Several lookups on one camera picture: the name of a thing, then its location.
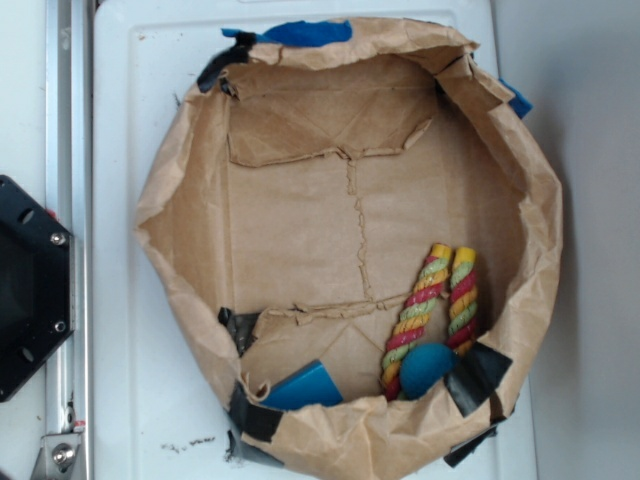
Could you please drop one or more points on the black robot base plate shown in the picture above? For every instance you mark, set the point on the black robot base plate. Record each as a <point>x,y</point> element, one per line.
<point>35,286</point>

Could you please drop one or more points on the blue ball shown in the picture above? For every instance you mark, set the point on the blue ball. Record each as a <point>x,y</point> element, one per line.
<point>423,367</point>

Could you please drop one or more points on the metal corner bracket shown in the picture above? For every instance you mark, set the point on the metal corner bracket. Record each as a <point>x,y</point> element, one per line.
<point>57,457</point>

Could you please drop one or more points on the multicolour twisted rope toy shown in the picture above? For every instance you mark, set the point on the multicolour twisted rope toy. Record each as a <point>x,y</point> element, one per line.
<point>446,273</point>

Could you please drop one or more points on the aluminium rail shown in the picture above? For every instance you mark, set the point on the aluminium rail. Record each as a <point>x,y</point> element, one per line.
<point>68,193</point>

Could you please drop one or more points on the blue block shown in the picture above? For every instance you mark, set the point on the blue block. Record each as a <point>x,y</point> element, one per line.
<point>309,385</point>

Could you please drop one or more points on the brown paper bag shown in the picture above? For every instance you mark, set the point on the brown paper bag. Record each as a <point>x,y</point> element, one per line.
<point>366,88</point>

